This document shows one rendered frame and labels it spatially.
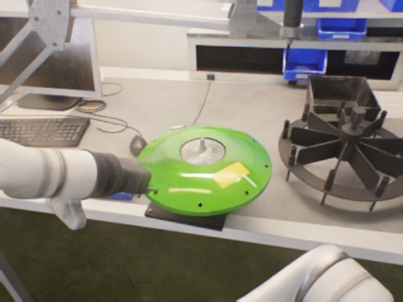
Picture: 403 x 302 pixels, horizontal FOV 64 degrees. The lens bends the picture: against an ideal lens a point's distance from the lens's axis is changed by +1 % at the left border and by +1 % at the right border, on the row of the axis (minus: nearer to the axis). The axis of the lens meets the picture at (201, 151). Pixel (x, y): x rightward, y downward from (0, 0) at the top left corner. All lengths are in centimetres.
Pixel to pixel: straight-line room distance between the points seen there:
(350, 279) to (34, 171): 40
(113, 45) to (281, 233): 127
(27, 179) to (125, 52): 132
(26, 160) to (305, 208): 64
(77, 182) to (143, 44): 124
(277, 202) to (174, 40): 100
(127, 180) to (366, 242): 55
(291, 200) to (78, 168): 57
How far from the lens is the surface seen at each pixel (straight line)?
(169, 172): 68
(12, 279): 162
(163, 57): 165
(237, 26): 72
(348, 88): 135
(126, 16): 72
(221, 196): 64
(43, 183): 46
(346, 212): 88
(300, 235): 80
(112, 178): 52
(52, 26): 77
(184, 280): 179
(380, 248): 84
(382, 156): 93
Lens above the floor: 152
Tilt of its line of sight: 37 degrees down
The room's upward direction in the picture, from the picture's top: 2 degrees counter-clockwise
